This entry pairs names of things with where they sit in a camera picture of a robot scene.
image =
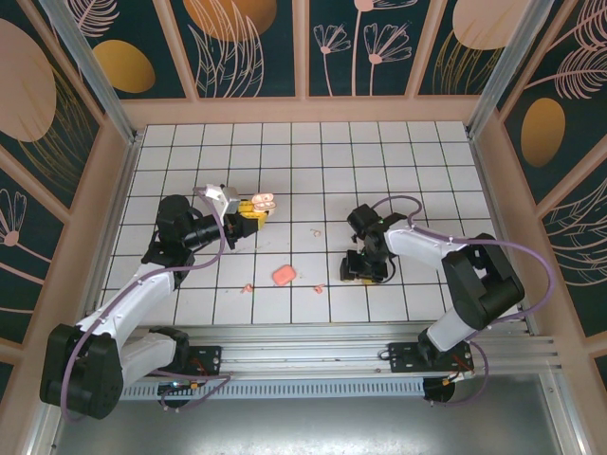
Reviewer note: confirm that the beige earbud charging case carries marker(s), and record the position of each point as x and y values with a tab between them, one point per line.
263	201

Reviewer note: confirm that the pink earbud charging case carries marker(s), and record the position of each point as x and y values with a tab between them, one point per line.
283	276

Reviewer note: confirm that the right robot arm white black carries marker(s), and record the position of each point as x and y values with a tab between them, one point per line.
417	246

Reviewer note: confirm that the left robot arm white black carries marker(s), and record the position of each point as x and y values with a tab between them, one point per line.
137	294

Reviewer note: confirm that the black round base connector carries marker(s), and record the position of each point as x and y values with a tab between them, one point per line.
438	393
173	404

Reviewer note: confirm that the grey metal sheet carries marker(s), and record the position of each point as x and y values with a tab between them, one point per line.
303	426

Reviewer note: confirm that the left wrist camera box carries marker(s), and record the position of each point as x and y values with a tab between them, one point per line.
223	199

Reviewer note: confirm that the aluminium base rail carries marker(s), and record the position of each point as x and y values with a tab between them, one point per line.
303	346

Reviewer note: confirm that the aluminium side rail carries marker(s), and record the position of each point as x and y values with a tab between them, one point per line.
488	180

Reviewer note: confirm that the aluminium corner post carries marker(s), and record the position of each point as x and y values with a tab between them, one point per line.
93	71
505	71

